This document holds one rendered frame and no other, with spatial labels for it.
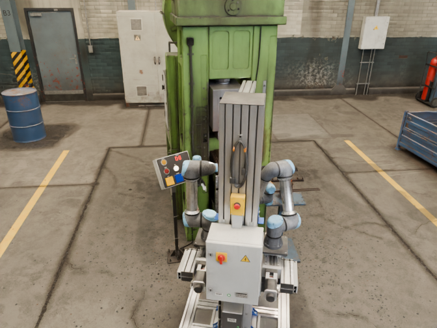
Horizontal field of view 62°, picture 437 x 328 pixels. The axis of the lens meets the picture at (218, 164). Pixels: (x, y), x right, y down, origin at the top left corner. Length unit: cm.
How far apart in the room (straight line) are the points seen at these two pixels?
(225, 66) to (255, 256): 189
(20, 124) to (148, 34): 327
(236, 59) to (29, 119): 479
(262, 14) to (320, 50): 657
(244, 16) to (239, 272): 216
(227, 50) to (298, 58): 645
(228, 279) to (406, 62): 938
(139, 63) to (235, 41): 546
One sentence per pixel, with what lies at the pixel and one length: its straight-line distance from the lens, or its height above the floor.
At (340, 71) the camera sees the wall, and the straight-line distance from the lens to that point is 1030.
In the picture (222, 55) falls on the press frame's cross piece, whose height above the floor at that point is 204.
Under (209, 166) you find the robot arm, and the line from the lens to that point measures 266.
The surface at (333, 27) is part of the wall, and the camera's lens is 1001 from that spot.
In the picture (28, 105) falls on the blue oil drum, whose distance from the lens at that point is 739.
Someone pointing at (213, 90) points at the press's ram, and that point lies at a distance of 337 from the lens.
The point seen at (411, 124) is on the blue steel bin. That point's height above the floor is 54.
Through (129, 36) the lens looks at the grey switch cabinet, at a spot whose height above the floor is 159.
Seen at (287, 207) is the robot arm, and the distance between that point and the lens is 283.
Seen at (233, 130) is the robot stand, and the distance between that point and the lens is 211.
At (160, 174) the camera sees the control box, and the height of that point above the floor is 108.
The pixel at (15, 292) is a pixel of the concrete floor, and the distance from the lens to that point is 413.
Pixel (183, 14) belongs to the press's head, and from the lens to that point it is 334.
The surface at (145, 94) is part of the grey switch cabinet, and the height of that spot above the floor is 32.
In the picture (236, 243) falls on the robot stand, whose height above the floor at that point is 123.
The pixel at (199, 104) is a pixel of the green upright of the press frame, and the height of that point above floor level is 159.
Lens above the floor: 261
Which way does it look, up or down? 26 degrees down
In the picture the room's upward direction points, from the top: straight up
